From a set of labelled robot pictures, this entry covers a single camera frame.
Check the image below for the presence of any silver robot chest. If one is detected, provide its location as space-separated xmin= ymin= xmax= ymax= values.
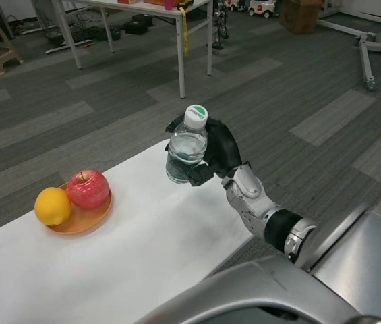
xmin=136 ymin=254 xmax=370 ymax=324

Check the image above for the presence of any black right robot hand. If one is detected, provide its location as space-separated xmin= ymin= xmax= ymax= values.
xmin=165 ymin=114 xmax=243 ymax=187

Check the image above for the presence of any clear water bottle green label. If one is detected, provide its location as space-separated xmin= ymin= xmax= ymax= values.
xmin=165 ymin=104 xmax=209 ymax=185

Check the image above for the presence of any yellow black tape measure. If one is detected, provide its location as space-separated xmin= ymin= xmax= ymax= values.
xmin=175 ymin=1 xmax=194 ymax=57

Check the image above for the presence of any large white table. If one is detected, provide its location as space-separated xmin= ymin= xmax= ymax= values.
xmin=60 ymin=0 xmax=214 ymax=99

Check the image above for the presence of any white toy car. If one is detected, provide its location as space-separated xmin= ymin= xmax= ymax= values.
xmin=247 ymin=0 xmax=277 ymax=18
xmin=225 ymin=0 xmax=247 ymax=13

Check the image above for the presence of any black case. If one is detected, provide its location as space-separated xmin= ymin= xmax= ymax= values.
xmin=123 ymin=13 xmax=154 ymax=35

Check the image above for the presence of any standing humanoid robot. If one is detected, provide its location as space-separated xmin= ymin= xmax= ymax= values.
xmin=212 ymin=0 xmax=231 ymax=51

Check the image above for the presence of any red apple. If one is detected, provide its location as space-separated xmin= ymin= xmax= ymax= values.
xmin=67 ymin=169 xmax=111 ymax=210

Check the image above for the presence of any white metal stand frame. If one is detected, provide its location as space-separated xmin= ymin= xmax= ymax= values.
xmin=316 ymin=9 xmax=381 ymax=92

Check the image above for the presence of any yellow lemon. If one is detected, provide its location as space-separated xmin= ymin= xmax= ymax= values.
xmin=34 ymin=187 xmax=72 ymax=227

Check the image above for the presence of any flat orange box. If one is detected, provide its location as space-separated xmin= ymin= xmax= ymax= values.
xmin=142 ymin=0 xmax=181 ymax=7

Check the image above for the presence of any large open cardboard box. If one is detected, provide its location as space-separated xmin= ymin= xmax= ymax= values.
xmin=279 ymin=0 xmax=322 ymax=34

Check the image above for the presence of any orange round plate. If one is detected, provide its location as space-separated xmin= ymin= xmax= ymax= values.
xmin=47 ymin=182 xmax=113 ymax=236

